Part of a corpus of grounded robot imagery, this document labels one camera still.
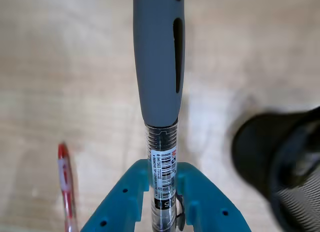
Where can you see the red retractable pen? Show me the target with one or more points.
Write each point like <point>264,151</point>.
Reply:
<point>66,182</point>

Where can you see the grey grip retractable pen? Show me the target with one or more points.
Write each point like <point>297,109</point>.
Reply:
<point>157,67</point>

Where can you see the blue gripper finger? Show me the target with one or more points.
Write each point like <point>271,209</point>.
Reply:
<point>207,207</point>
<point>120,204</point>

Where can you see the black mesh pen holder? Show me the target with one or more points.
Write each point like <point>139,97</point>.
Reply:
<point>262,154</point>

